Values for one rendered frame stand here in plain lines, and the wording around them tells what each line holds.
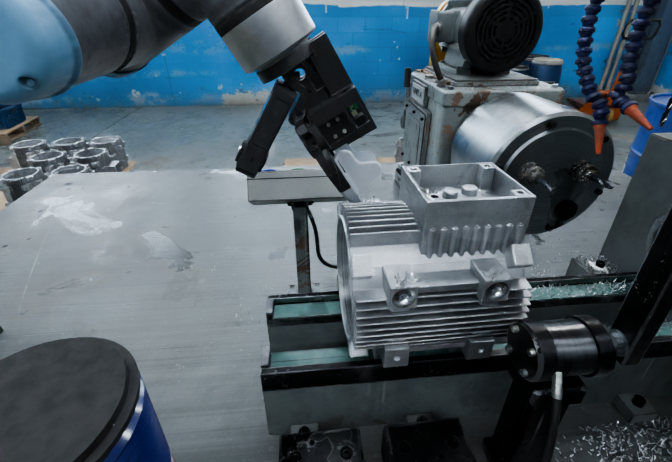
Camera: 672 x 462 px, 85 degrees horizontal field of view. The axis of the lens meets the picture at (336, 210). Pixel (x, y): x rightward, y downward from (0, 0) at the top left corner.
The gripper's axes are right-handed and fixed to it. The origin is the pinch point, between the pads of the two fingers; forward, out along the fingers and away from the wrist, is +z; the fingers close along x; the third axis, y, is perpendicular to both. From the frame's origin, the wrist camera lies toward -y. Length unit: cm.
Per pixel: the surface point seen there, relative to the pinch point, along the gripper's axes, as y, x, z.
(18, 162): -193, 194, -39
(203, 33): -123, 545, -61
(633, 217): 38.0, 5.6, 31.9
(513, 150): 26.7, 15.1, 14.6
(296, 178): -7.8, 12.9, -2.2
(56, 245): -74, 39, -9
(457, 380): 0.4, -13.1, 24.3
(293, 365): -16.6, -11.4, 10.5
